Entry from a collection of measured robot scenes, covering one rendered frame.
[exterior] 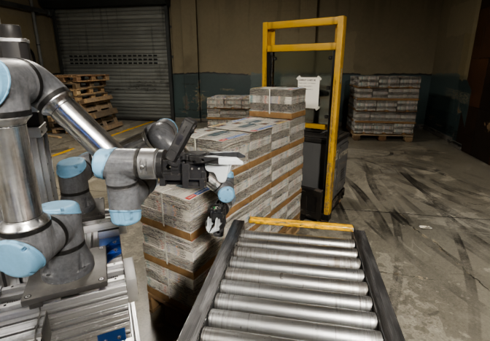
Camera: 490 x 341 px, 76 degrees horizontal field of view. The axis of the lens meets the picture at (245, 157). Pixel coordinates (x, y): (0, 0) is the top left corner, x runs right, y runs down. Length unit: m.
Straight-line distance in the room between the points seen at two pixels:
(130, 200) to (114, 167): 0.09
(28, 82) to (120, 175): 0.31
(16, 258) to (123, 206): 0.29
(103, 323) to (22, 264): 0.39
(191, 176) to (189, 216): 0.86
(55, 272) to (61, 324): 0.18
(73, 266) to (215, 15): 8.09
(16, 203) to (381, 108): 6.56
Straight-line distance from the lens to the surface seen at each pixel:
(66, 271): 1.14
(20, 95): 0.90
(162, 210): 1.72
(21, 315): 1.22
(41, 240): 0.98
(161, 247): 1.86
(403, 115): 7.11
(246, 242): 1.26
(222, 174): 0.72
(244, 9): 8.68
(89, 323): 1.25
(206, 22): 8.87
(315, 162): 3.19
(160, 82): 9.23
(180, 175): 0.77
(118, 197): 0.82
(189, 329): 0.93
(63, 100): 0.98
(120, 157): 0.79
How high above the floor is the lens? 1.44
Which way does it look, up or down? 16 degrees down
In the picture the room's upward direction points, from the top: straight up
